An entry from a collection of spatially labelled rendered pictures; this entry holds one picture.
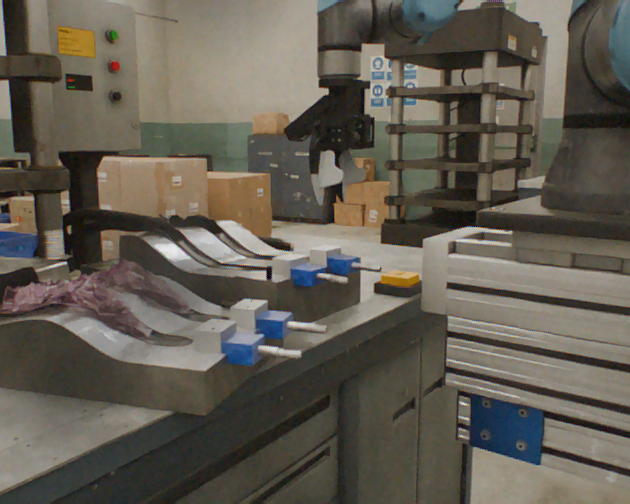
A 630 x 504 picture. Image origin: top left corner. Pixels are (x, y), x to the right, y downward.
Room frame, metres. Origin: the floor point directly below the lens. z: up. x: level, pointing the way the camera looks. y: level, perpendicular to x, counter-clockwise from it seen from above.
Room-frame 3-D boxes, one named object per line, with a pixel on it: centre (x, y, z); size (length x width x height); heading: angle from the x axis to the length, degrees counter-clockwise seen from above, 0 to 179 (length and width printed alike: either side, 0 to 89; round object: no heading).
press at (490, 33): (5.68, -1.33, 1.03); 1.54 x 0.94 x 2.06; 148
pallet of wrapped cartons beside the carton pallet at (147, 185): (5.34, 1.54, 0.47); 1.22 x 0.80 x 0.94; 62
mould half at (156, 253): (1.23, 0.19, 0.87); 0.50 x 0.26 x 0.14; 56
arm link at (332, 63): (1.13, -0.04, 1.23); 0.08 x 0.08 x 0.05
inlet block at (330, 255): (1.12, -0.06, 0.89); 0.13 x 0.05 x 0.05; 56
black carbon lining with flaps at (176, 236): (1.22, 0.19, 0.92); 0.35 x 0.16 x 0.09; 56
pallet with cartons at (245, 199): (6.27, 1.14, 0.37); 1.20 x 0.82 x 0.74; 66
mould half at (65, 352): (0.89, 0.32, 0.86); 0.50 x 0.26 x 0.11; 73
